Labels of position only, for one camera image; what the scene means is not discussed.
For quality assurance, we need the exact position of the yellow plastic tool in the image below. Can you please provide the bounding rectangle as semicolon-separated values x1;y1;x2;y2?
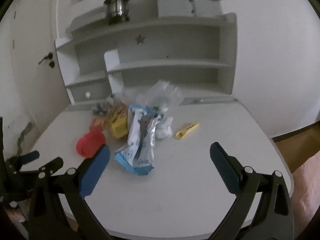
176;122;200;140

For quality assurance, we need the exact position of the yellow snack packet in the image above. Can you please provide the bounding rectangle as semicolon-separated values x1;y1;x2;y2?
107;102;130;138

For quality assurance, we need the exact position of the white drawer with round knob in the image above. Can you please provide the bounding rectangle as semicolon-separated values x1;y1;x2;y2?
66;81;113;104

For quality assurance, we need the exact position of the black door handle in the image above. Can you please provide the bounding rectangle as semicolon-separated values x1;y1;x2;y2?
38;52;53;64

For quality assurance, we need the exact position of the dark wrapper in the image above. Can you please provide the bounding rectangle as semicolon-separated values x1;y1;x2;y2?
92;102;110;117

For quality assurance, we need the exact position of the white door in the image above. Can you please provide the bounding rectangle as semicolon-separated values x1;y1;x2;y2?
0;0;73;160

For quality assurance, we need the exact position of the clear plastic bag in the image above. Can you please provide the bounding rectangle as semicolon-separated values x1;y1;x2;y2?
120;80;184;113

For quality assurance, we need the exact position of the white slatted box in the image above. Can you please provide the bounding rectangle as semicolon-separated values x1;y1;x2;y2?
156;0;224;18

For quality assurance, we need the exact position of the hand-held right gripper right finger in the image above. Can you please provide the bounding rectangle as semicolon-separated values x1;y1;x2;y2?
209;142;294;240

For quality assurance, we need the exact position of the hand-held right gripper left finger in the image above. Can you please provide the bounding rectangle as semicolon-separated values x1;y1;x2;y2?
28;144;113;240

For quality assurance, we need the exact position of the blue and white foil bag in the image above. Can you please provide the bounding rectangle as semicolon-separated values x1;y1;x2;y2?
114;104;164;177

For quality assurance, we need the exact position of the orange wrapper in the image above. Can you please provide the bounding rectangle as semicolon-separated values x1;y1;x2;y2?
89;117;107;132

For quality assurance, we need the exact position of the black lantern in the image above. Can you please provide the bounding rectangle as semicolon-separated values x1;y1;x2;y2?
104;0;132;25

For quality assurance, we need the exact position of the pink blanket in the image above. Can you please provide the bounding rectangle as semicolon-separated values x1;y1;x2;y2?
291;152;320;230

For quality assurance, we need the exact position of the white shelf unit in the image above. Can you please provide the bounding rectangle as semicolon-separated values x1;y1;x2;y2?
54;12;238;105

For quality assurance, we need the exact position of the red plastic lid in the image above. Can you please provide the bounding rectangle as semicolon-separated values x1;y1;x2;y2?
76;130;107;158

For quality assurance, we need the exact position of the white tissue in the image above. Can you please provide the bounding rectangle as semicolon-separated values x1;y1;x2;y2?
155;116;174;139

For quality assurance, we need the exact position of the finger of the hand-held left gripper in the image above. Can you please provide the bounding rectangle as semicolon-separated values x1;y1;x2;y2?
18;157;64;178
18;150;40;166

